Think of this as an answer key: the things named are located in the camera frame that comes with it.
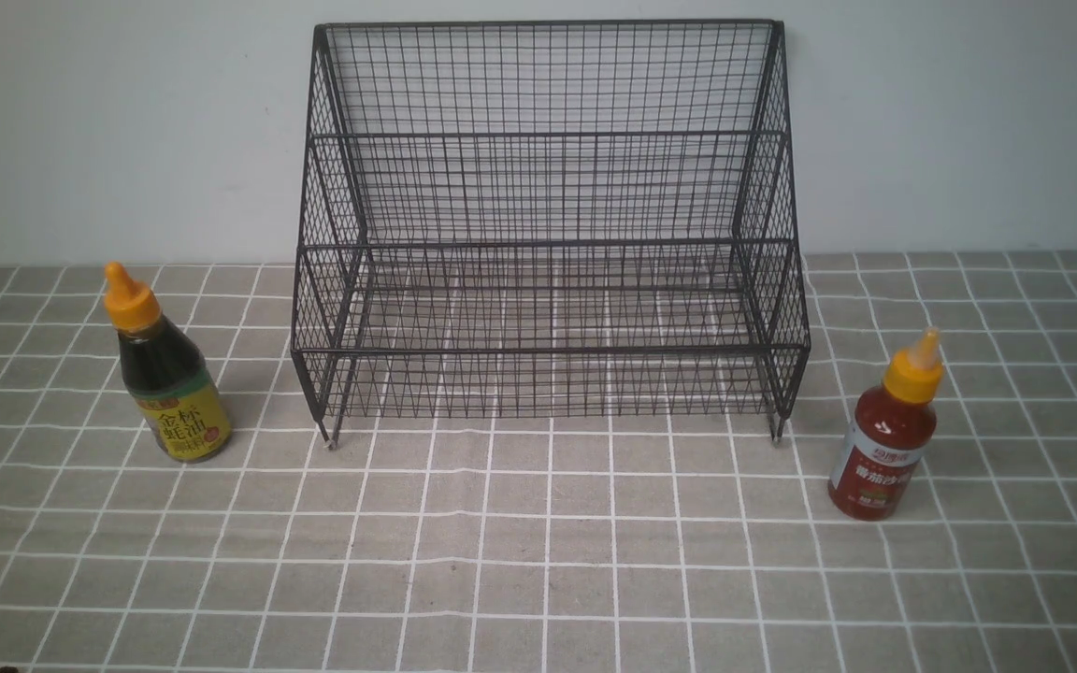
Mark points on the dark oyster sauce bottle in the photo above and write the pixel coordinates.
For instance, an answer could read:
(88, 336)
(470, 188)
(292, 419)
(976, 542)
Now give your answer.
(164, 372)

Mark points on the red tomato sauce bottle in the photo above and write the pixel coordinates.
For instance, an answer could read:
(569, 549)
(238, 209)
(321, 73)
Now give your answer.
(892, 425)

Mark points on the black wire mesh shelf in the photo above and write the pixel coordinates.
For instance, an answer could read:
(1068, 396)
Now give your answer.
(549, 219)

